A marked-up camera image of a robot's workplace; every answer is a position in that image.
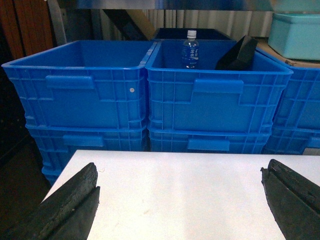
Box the blue crate bottom right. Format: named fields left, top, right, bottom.
left=262, top=125, right=320, bottom=155

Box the cardboard sheet under teal box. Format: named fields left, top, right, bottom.
left=254, top=37, right=320, bottom=66

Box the blue crate top middle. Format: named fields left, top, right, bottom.
left=146, top=40, right=293, bottom=134

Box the blue crate top left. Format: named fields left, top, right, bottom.
left=3, top=40, right=156, bottom=130

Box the teal plastic box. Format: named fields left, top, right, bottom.
left=268, top=13, right=320, bottom=61

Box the blue crate top right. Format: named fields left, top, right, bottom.
left=258, top=45, right=320, bottom=130

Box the blue crate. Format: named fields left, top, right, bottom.
left=146, top=40, right=293, bottom=134
left=258, top=45, right=320, bottom=130
left=25, top=124, right=148, bottom=185
left=3, top=40, right=156, bottom=130
left=262, top=125, right=320, bottom=155
left=147, top=126, right=271, bottom=154

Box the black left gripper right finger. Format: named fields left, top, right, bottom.
left=260, top=159, right=320, bottom=240

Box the blue crate bottom left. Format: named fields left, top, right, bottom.
left=25, top=124, right=148, bottom=185

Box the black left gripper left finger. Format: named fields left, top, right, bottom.
left=0, top=162, right=100, bottom=240

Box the dark navy bin behind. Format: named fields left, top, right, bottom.
left=152, top=28, right=232, bottom=41

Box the black box in crate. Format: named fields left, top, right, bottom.
left=215, top=35, right=258, bottom=71

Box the blue crate bottom middle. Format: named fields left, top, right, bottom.
left=147, top=126, right=271, bottom=154

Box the blue labelled water bottle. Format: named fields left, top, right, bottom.
left=181, top=30, right=199, bottom=69

